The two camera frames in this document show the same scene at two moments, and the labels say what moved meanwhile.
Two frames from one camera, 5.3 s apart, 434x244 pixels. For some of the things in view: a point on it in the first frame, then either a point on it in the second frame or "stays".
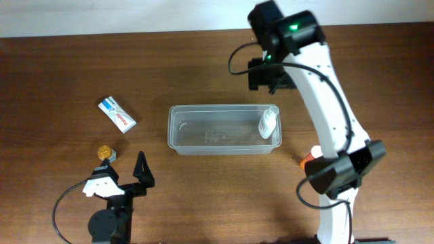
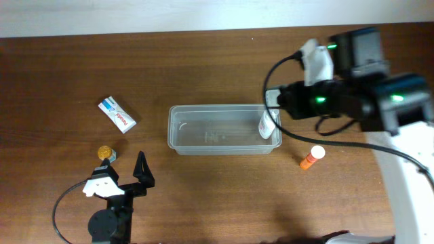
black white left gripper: x=129 y=190 stays
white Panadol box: x=111 y=108 stays
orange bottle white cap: x=316 y=152 stays
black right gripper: x=259 y=75 to x=285 y=100
